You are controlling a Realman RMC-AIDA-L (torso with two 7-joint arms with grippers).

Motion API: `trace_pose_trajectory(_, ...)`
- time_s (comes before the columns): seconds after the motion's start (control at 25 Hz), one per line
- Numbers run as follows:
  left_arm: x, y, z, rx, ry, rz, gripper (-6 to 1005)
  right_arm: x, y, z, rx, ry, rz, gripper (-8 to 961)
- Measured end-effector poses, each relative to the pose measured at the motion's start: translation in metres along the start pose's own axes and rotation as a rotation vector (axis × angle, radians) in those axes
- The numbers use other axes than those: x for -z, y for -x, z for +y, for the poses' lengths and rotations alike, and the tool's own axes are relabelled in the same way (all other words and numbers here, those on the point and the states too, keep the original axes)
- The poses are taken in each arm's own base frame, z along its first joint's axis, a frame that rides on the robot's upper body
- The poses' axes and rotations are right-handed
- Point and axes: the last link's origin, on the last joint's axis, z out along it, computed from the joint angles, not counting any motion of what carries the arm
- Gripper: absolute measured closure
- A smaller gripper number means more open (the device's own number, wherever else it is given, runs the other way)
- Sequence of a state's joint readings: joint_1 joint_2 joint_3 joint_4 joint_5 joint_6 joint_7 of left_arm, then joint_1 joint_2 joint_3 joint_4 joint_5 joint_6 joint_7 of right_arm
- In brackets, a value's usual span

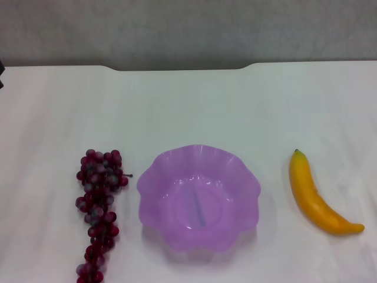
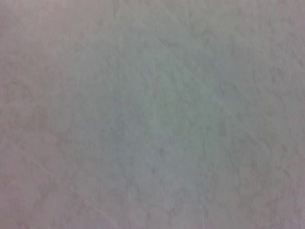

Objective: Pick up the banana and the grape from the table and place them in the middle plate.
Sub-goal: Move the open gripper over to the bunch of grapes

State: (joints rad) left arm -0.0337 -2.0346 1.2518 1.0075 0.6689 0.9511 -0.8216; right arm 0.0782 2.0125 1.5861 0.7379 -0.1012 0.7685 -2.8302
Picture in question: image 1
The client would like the yellow banana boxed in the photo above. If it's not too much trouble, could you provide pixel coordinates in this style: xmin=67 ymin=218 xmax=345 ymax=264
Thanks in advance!
xmin=289 ymin=149 xmax=365 ymax=236

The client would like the dark red grape bunch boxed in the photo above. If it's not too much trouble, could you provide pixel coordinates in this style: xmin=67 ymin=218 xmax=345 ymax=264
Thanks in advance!
xmin=75 ymin=149 xmax=134 ymax=283

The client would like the purple wavy plastic bowl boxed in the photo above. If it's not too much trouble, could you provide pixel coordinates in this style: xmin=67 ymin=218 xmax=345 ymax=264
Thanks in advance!
xmin=136 ymin=144 xmax=262 ymax=253

